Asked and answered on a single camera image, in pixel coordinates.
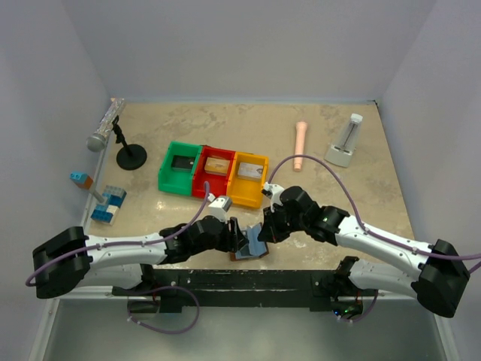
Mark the brown leather card holder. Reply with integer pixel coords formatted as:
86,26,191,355
230,223,269,262

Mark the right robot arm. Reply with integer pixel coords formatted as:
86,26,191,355
259,183,470,318

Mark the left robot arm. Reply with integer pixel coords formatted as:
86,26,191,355
26,216,249,299

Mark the orange card stack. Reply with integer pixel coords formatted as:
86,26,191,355
204,157,230,176

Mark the black card stack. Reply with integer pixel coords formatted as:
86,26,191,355
171,155,195,173

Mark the yellow plastic bin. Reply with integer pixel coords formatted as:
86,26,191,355
227,152,269,209

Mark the green plastic bin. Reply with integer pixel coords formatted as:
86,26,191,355
158,141,202,196

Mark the red plastic bin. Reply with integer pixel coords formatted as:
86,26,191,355
192,145,235,199

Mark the pink flashlight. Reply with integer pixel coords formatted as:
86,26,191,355
293,121,308,172

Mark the blue white brick stack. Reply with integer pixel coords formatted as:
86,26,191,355
91,185,127,225

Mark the black microphone stand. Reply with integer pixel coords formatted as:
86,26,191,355
113,116,147,171

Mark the blue orange brick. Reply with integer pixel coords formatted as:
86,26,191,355
70,171,93,190

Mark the silver glitter microphone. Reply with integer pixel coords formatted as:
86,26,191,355
86,98,126,153

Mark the purple cable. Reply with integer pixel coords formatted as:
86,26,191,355
24,180,211,287
267,154,481,274
126,284,203,335
336,289,379,323

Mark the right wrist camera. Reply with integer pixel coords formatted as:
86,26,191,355
262,182,285,206

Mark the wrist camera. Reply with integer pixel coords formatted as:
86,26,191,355
207,193,232,223
262,182,285,206

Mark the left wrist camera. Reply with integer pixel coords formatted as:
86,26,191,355
207,193,232,223

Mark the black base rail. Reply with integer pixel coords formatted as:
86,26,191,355
112,268,375,313

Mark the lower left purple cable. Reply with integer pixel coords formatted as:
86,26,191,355
126,284,203,335

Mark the grey toy hammer handle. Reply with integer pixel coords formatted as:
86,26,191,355
89,187,107,205

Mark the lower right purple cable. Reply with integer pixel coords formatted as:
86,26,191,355
336,289,379,323

